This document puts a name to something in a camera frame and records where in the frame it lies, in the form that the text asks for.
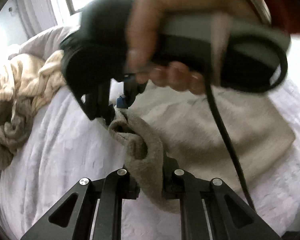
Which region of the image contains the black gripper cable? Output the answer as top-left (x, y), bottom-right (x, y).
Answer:
top-left (205, 80), bottom-right (257, 213)

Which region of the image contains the right hand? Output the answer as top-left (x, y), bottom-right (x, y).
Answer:
top-left (127, 0), bottom-right (258, 95)

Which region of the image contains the cream striped crumpled garment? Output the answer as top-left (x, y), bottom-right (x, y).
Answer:
top-left (0, 50), bottom-right (65, 170)

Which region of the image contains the taupe knit garment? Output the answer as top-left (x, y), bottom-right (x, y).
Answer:
top-left (108, 83), bottom-right (295, 213)

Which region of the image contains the grey curtain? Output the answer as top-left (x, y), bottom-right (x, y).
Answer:
top-left (16, 0), bottom-right (57, 38)

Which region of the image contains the lavender plush bed blanket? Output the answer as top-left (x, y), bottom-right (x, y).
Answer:
top-left (0, 26), bottom-right (300, 240)

